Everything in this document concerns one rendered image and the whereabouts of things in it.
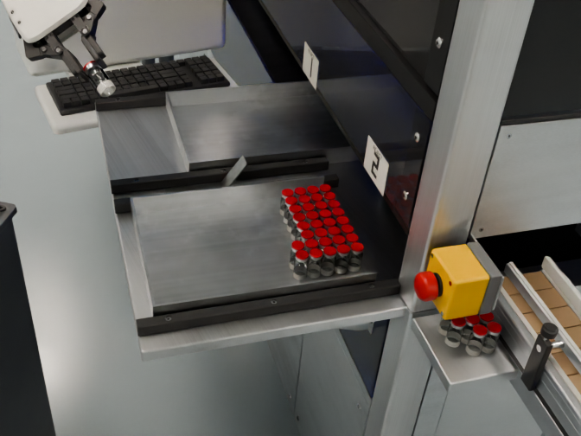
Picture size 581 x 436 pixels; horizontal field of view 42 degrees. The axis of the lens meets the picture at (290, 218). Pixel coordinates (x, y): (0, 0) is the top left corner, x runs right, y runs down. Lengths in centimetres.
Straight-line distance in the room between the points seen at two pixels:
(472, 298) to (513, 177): 17
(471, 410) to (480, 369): 34
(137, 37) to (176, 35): 10
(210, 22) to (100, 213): 102
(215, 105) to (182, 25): 39
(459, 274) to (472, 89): 24
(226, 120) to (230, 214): 30
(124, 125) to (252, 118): 26
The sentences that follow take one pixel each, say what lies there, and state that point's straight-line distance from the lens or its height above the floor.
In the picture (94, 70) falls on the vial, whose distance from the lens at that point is 102.
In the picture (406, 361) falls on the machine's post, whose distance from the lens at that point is 124.
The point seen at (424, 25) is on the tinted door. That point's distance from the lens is 104.
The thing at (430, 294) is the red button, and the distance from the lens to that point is 102.
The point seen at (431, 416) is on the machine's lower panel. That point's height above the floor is 60.
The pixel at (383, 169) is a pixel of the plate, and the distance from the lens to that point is 117.
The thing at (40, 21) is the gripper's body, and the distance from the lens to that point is 106.
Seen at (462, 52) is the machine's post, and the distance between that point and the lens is 93.
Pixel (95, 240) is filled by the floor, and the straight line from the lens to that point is 263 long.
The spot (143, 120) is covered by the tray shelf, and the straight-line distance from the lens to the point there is 155.
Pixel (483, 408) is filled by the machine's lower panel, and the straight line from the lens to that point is 146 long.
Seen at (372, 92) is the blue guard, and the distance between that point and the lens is 119.
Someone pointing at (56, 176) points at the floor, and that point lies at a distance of 295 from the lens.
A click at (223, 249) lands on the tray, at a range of 122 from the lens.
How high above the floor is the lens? 168
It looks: 38 degrees down
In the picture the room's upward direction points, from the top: 5 degrees clockwise
